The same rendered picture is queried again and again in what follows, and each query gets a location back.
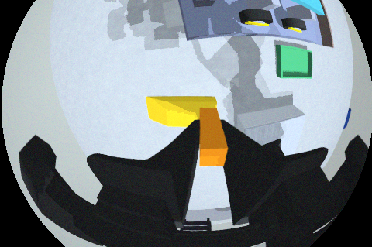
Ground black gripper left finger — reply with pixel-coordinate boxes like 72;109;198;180
87;119;199;228

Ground blue-grey ramp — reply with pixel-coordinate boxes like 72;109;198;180
179;0;334;48

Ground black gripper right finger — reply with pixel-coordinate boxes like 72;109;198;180
220;120;328;225

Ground green tray floor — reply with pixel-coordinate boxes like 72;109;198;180
282;47;308;76

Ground green tray walls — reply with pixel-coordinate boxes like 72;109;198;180
276;45;313;79

